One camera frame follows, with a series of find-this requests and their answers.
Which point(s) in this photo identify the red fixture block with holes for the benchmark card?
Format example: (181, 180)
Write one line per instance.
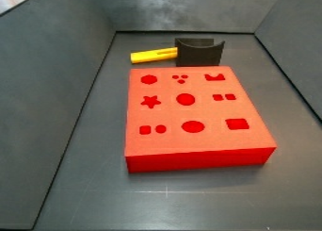
(191, 120)

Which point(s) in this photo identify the black curved holder stand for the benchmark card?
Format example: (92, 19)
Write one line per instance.
(198, 52)

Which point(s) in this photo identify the yellow square-circle peg object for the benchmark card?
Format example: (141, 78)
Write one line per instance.
(154, 55)

